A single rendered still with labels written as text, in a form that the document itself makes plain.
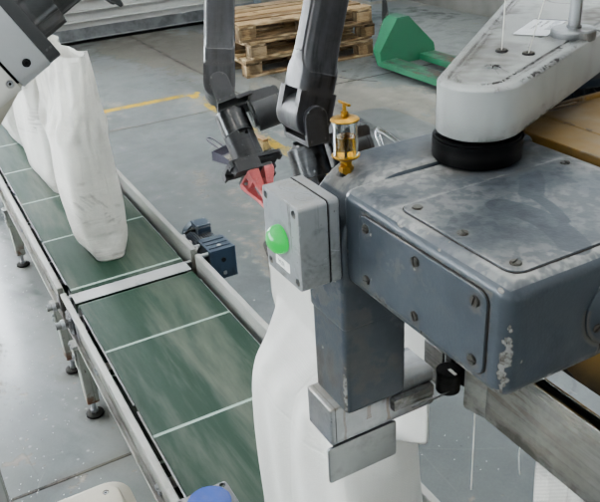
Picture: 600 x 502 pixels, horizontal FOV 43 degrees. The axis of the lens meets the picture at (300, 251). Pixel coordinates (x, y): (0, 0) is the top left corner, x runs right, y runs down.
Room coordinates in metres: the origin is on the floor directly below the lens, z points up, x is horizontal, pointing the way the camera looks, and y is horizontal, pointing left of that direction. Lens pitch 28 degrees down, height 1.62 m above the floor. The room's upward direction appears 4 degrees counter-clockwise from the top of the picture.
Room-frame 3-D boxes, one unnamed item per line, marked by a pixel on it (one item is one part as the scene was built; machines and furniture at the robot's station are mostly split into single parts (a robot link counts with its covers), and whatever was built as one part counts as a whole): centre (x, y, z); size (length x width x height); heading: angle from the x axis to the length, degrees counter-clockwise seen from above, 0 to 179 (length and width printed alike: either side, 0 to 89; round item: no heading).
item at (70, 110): (2.57, 0.75, 0.74); 0.47 x 0.22 x 0.72; 25
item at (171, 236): (3.20, 1.07, 0.35); 2.26 x 0.48 x 0.14; 27
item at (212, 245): (2.50, 0.36, 0.35); 0.30 x 0.15 x 0.15; 27
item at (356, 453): (0.71, -0.05, 0.98); 0.09 x 0.05 x 0.05; 117
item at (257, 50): (6.77, -0.05, 0.22); 1.21 x 0.84 x 0.14; 117
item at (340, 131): (0.71, -0.05, 1.37); 0.03 x 0.02 x 0.03; 27
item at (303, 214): (0.67, 0.00, 1.29); 0.08 x 0.05 x 0.09; 27
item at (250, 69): (6.76, -0.03, 0.07); 1.20 x 0.82 x 0.14; 115
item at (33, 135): (3.24, 1.08, 0.74); 0.47 x 0.22 x 0.72; 28
